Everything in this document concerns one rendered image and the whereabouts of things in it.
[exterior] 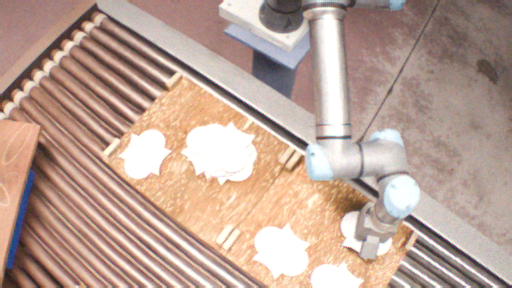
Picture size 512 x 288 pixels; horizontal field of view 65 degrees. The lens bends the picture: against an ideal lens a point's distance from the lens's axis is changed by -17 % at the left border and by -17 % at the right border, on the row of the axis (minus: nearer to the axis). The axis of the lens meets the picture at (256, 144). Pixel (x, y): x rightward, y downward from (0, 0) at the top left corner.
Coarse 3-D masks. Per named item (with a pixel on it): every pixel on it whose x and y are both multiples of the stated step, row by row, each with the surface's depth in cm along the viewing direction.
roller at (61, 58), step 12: (60, 60) 141; (72, 60) 141; (72, 72) 139; (84, 72) 138; (84, 84) 138; (96, 84) 136; (108, 96) 135; (120, 108) 133; (132, 108) 133; (132, 120) 132
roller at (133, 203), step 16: (16, 96) 133; (32, 112) 131; (48, 128) 129; (64, 144) 127; (80, 160) 125; (96, 176) 124; (112, 176) 125; (112, 192) 122; (128, 192) 122; (128, 208) 122; (144, 208) 120; (160, 224) 119; (176, 240) 117; (192, 256) 116; (208, 256) 116; (208, 272) 115; (224, 272) 114
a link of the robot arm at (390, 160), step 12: (384, 132) 97; (396, 132) 97; (360, 144) 95; (372, 144) 95; (384, 144) 95; (396, 144) 95; (372, 156) 94; (384, 156) 94; (396, 156) 94; (372, 168) 94; (384, 168) 94; (396, 168) 93
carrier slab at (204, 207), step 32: (160, 96) 133; (192, 96) 134; (160, 128) 129; (192, 128) 129; (256, 128) 130; (256, 160) 126; (160, 192) 121; (192, 192) 121; (224, 192) 122; (256, 192) 122; (192, 224) 117; (224, 224) 118
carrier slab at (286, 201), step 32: (288, 192) 122; (320, 192) 123; (352, 192) 123; (256, 224) 118; (288, 224) 119; (320, 224) 119; (224, 256) 115; (320, 256) 115; (352, 256) 115; (384, 256) 115
